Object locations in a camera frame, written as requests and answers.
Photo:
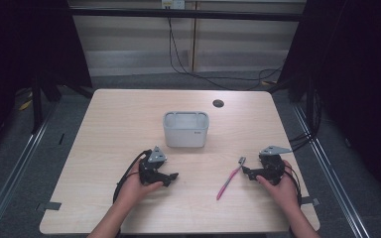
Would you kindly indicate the grey tape strip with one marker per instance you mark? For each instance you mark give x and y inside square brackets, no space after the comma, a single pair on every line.
[49,206]
[311,201]

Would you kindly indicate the pink toothbrush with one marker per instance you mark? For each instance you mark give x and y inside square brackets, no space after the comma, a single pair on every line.
[228,181]

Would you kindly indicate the black horizontal frame bar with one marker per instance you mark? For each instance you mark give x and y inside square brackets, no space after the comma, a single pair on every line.
[185,14]

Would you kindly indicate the black floor tape strip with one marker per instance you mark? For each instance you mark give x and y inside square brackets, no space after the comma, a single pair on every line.
[61,139]

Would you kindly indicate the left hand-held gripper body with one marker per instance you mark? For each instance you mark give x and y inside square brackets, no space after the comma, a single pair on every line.
[152,167]

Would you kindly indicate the black curtain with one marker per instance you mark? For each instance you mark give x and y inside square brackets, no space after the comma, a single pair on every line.
[354,82]
[23,49]

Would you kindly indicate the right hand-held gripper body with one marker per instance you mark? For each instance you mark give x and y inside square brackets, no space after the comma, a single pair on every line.
[273,165]

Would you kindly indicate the metal floor rail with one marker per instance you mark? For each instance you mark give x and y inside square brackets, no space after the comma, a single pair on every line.
[11,178]
[334,175]

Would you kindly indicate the black table grommet hole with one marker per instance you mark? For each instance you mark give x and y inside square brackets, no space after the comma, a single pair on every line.
[218,103]

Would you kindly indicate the person's right hand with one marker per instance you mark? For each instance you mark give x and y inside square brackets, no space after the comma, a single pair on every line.
[282,191]

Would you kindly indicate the black metal stand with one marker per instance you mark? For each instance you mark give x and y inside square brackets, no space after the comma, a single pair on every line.
[37,105]

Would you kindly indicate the white plastic container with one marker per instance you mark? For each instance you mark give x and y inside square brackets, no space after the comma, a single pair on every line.
[186,130]

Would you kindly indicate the white wall socket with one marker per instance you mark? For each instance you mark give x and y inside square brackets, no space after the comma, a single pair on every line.
[173,4]

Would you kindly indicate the person's left hand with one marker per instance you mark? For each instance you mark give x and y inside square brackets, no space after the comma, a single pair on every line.
[135,188]

